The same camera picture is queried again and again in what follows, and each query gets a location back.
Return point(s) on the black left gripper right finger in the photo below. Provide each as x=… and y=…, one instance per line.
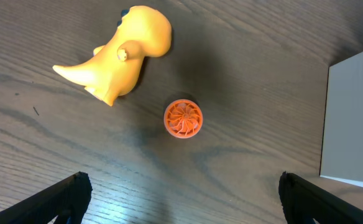
x=304, y=202

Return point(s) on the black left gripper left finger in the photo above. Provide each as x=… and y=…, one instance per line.
x=64, y=202

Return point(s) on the white cardboard box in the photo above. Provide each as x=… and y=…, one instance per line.
x=342, y=147

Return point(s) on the orange toy dinosaur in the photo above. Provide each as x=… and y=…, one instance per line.
x=115, y=67

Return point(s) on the orange turbine wheel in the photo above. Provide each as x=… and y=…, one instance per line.
x=183, y=118

